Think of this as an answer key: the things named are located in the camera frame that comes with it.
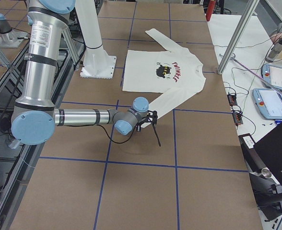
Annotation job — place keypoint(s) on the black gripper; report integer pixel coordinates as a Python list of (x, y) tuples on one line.
[(155, 124)]

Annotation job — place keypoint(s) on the white long-sleeve printed shirt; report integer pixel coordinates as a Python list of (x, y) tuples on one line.
[(175, 73)]

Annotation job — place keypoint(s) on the small electronics board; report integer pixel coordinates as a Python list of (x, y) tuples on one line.
[(237, 117), (232, 99)]

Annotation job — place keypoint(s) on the near teach pendant tablet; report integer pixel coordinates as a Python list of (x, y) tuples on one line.
[(269, 103)]

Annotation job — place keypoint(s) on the teach pendant tablet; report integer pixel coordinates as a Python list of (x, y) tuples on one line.
[(272, 74), (269, 103)]

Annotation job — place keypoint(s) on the red cylinder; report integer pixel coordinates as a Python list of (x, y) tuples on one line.
[(210, 9)]

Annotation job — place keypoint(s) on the far teach pendant tablet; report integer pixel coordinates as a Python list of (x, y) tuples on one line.
[(272, 74)]

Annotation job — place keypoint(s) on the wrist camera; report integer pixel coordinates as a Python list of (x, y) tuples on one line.
[(152, 117)]

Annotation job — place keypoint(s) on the white camera mast with base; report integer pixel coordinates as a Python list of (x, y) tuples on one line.
[(97, 63)]

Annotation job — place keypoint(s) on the aluminium frame post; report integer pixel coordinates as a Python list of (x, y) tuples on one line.
[(248, 12)]

